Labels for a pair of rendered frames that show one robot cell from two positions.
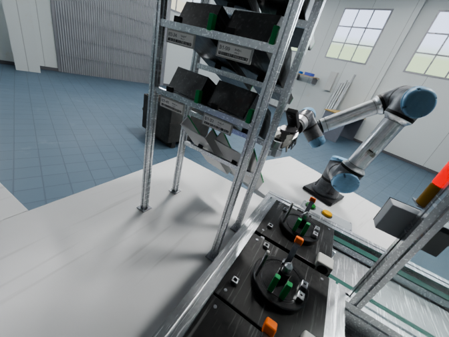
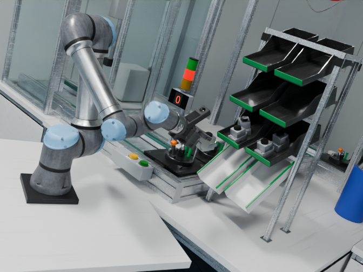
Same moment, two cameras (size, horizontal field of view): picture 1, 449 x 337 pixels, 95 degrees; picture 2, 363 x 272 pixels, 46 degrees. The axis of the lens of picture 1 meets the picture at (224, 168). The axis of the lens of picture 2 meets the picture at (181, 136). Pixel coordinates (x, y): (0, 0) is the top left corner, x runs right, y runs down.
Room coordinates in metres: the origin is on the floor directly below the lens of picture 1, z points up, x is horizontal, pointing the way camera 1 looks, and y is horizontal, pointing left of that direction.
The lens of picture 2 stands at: (2.42, 0.13, 1.68)
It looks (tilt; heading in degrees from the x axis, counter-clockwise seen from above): 17 degrees down; 194
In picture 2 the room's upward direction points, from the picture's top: 18 degrees clockwise
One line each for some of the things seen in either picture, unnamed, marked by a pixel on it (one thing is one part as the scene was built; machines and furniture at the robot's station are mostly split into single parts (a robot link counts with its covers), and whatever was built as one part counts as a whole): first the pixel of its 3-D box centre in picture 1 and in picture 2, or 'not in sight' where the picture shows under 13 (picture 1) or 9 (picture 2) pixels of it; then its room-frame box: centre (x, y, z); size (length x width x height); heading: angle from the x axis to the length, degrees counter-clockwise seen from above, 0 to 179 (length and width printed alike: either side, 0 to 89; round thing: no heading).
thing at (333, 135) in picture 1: (339, 126); not in sight; (7.45, -3.43, 0.42); 1.63 x 0.81 x 0.85; 137
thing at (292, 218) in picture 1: (298, 227); (179, 157); (0.59, -0.31, 0.98); 0.14 x 0.14 x 0.02
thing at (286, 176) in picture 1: (318, 198); (61, 194); (1.09, -0.59, 0.84); 0.90 x 0.70 x 0.03; 47
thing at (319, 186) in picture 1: (328, 184); (53, 174); (1.13, -0.62, 0.93); 0.15 x 0.15 x 0.10
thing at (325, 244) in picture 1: (296, 231); (178, 161); (0.59, -0.31, 0.96); 0.24 x 0.24 x 0.02; 67
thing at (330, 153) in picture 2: not in sight; (341, 156); (-0.53, 0.47, 1.01); 0.24 x 0.24 x 0.13; 67
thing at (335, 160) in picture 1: (338, 168); (60, 145); (1.12, -0.62, 1.05); 0.13 x 0.12 x 0.14; 171
